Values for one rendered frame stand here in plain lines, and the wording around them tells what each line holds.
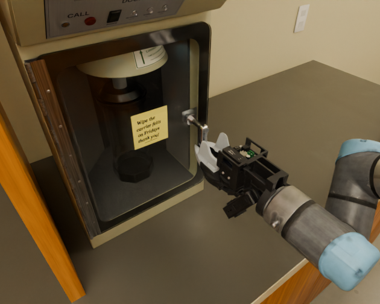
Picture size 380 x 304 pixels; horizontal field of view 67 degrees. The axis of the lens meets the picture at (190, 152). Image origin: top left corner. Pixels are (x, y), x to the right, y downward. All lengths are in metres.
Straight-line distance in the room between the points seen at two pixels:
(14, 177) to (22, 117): 0.56
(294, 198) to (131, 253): 0.40
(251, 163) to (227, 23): 0.80
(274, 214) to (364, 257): 0.13
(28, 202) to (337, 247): 0.42
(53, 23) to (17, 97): 0.57
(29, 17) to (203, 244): 0.55
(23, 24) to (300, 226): 0.43
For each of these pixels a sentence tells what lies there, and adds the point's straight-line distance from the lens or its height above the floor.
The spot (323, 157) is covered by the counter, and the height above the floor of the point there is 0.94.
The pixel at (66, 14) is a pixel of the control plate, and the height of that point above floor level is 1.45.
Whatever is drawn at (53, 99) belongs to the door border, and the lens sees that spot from 0.47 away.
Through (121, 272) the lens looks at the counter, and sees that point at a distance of 0.69.
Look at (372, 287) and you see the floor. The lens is 1.96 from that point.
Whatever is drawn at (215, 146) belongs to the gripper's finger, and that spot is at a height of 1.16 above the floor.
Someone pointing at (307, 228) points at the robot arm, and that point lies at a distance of 0.45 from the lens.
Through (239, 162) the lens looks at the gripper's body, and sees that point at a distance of 0.49.
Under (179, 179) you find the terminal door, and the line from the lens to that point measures 0.70.
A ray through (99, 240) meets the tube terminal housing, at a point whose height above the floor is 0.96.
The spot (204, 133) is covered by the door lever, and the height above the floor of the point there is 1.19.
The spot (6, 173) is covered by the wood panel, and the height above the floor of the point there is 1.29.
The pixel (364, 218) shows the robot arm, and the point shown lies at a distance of 0.55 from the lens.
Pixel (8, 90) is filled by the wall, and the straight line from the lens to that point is 0.94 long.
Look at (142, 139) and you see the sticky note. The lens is 0.57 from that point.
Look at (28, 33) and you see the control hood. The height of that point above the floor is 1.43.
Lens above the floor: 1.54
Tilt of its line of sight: 40 degrees down
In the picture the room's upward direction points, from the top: straight up
